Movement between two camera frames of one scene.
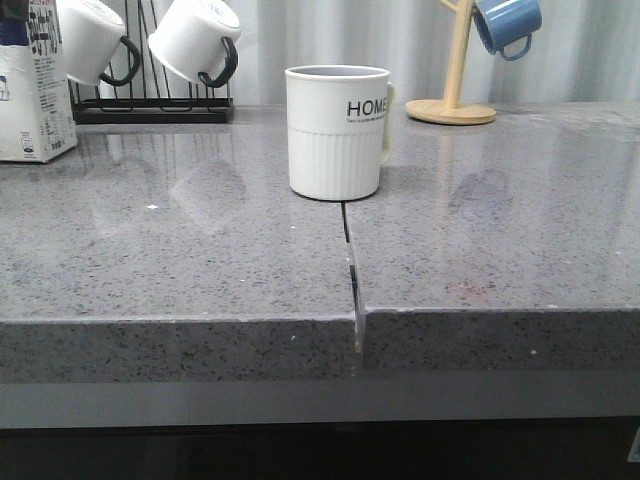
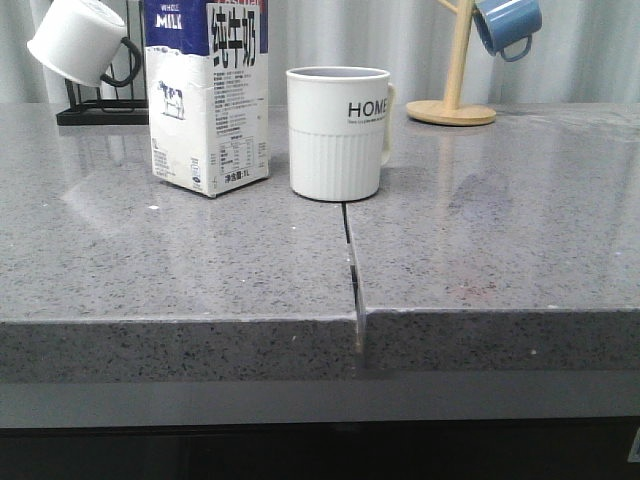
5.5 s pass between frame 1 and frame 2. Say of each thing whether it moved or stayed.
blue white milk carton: moved
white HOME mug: stayed
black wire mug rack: stayed
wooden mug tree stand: stayed
